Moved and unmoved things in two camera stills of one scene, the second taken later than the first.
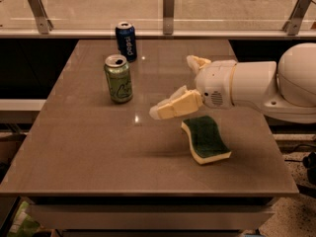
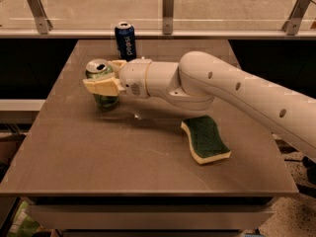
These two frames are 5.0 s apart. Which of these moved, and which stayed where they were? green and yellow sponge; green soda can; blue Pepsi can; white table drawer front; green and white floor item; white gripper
Moved: green soda can; white gripper
Stayed: white table drawer front; green and yellow sponge; blue Pepsi can; green and white floor item
